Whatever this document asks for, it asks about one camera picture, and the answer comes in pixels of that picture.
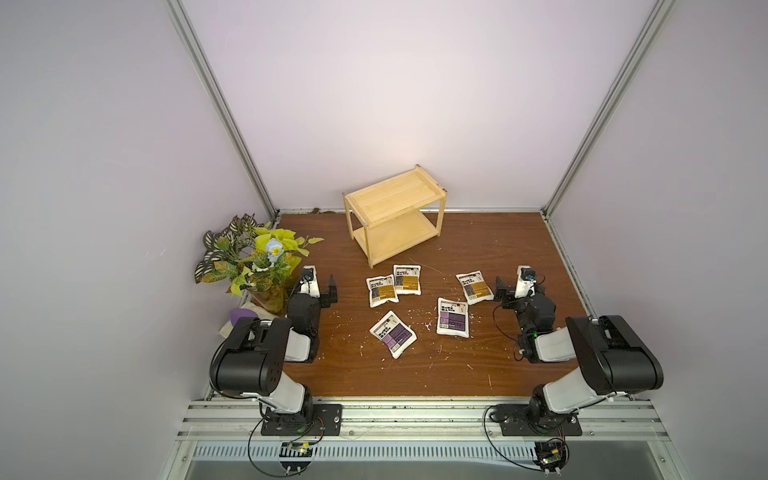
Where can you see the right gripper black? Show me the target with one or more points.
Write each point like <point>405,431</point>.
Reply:
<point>507,297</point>

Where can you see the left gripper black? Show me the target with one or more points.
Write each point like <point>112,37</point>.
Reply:
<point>327,295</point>

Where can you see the yellow coffee bag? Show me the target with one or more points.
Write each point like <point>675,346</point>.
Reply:
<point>475,287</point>
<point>381,290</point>
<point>407,279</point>

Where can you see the purple coffee bag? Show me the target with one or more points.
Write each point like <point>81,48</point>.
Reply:
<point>394,334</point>
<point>453,318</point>

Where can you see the light wooden two-tier shelf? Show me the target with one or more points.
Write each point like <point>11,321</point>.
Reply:
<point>396,214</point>

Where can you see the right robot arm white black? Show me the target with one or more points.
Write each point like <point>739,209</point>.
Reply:
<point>612,361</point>

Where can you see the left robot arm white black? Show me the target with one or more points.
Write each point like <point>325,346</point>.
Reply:
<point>249,364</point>

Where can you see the purple makeup sponge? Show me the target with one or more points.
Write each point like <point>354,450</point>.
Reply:
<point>242,313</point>

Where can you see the artificial green potted plant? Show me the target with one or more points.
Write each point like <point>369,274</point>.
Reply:
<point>255,259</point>

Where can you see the left controller board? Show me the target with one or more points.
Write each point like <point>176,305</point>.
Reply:
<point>295,457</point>

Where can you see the controller board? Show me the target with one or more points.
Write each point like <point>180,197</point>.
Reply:
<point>295,457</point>
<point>552,455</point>

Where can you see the right controller board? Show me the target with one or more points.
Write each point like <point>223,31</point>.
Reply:
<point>552,455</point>

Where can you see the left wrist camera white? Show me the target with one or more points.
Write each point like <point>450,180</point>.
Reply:
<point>308,283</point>

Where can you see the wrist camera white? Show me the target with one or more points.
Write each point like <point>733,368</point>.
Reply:
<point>308,283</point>
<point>526,280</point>

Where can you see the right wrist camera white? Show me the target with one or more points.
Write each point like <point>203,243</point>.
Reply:
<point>526,280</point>

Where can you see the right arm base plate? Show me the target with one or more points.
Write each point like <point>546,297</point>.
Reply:
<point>525,421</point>

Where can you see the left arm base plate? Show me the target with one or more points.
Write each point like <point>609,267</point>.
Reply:
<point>318,420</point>

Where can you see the aluminium front rail frame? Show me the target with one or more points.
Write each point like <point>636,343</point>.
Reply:
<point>411,428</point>

